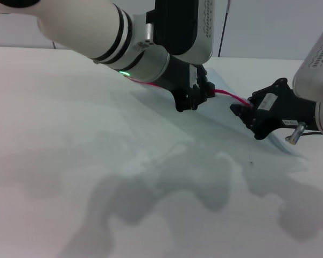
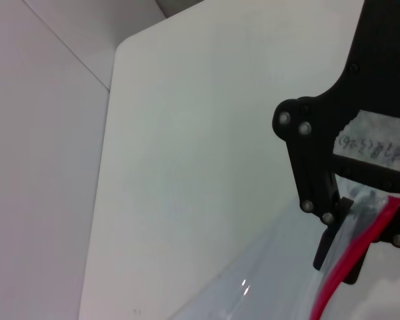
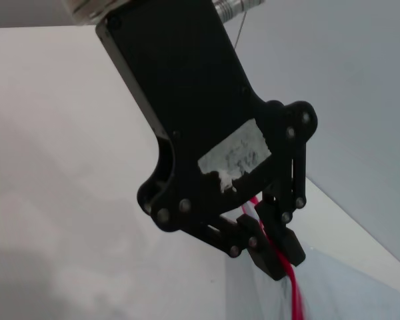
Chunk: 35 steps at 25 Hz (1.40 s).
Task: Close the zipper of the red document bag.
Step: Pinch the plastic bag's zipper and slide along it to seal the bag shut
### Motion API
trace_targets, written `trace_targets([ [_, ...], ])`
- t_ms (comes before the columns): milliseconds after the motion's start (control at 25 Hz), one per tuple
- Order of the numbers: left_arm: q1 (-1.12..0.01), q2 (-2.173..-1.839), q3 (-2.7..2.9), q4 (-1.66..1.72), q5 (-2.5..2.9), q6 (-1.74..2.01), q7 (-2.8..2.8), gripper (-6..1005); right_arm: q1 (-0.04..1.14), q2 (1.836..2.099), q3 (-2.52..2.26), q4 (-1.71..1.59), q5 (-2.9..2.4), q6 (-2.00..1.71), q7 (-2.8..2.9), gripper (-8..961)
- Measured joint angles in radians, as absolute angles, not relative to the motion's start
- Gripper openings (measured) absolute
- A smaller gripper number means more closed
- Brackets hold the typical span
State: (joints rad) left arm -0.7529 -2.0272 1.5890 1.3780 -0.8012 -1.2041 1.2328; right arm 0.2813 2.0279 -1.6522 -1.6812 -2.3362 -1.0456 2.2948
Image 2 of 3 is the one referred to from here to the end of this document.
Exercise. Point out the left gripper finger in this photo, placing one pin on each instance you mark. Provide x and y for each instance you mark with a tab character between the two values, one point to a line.
306	166
396	226

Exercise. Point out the clear red-zip document bag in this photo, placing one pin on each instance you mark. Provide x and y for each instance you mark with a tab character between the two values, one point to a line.
270	283

